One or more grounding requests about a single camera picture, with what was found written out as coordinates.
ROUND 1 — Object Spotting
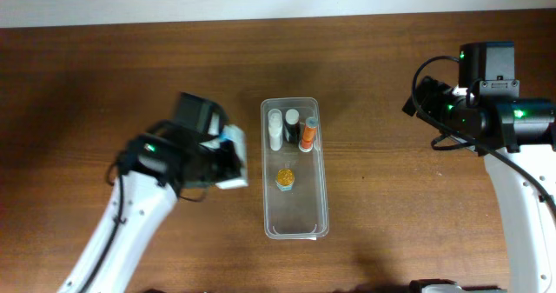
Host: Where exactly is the white Panadol box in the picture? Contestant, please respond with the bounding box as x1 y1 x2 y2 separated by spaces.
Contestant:
215 125 248 190

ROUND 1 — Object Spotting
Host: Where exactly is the white pump bottle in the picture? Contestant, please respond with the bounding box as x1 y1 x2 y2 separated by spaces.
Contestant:
268 109 283 151

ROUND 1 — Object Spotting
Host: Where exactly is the dark bottle white cap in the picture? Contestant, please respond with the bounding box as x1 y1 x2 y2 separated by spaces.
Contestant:
284 109 301 143

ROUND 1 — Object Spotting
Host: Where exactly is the gold lid small jar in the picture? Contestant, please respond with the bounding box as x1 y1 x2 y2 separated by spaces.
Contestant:
275 169 295 191

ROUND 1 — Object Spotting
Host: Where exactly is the orange tablet tube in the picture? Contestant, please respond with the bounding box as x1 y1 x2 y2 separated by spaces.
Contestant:
298 117 319 152

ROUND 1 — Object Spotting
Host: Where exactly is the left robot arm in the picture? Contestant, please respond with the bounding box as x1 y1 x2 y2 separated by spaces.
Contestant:
59 92 248 292

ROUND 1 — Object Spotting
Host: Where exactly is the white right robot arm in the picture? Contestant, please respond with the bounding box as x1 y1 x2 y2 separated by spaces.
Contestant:
402 41 555 292

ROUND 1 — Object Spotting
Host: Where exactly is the clear plastic container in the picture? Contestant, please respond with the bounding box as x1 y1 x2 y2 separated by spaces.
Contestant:
261 97 329 240

